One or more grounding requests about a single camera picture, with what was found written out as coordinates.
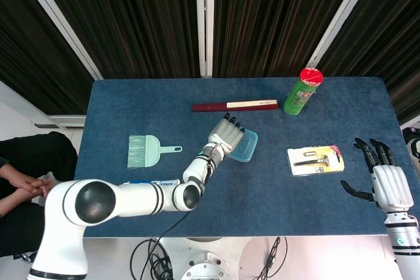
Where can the silver robot base flange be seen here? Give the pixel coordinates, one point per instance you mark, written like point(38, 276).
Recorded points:
point(204, 267)

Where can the person in black clothing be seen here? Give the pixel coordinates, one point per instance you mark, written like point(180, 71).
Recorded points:
point(26, 152)

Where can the green can with red lid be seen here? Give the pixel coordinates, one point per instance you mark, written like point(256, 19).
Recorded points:
point(297, 98)

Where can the dark pleated curtain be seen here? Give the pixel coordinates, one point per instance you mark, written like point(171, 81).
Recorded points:
point(131, 14)
point(393, 31)
point(26, 47)
point(262, 14)

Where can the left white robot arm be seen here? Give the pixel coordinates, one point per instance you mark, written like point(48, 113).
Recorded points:
point(138, 198)

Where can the purple black device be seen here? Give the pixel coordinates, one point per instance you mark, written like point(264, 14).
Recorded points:
point(414, 149)

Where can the green mini brush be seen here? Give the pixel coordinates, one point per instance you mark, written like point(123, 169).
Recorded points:
point(136, 152)

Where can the white window frame post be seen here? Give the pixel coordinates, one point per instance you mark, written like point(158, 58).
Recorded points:
point(204, 14)
point(59, 17)
point(341, 17)

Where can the dark red folded fan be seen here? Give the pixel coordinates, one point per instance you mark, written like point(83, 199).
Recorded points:
point(210, 107)

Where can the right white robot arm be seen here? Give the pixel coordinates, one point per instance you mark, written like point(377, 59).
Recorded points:
point(405, 244)

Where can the white cloth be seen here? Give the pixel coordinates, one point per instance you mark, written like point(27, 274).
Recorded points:
point(49, 178)

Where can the white blue toothpaste tube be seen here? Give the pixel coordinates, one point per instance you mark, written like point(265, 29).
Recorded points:
point(144, 182)

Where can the blue translucent plastic lid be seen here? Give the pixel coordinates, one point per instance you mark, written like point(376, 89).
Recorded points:
point(247, 149)

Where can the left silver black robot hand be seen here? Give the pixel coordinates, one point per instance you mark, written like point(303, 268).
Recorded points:
point(226, 135)

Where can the black chair caster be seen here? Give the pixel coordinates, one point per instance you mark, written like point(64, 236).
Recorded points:
point(29, 257)

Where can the razor in blister pack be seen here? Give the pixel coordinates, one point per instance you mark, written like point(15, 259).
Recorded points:
point(315, 160)

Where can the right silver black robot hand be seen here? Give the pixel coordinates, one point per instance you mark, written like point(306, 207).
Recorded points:
point(392, 188)

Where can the blue table mat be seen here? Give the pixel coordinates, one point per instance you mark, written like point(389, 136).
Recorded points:
point(131, 103)

